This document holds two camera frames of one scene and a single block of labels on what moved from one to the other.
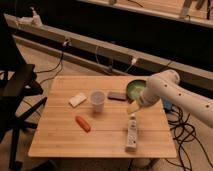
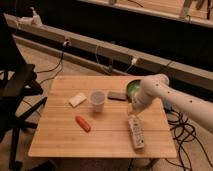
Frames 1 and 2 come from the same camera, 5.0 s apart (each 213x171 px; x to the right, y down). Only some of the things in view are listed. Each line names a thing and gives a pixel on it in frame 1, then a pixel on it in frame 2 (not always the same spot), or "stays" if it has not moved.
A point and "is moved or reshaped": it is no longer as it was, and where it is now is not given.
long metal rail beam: x=96 y=52 stays
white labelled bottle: x=131 y=146 is moved or reshaped
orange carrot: x=83 y=124 stays
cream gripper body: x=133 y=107 stays
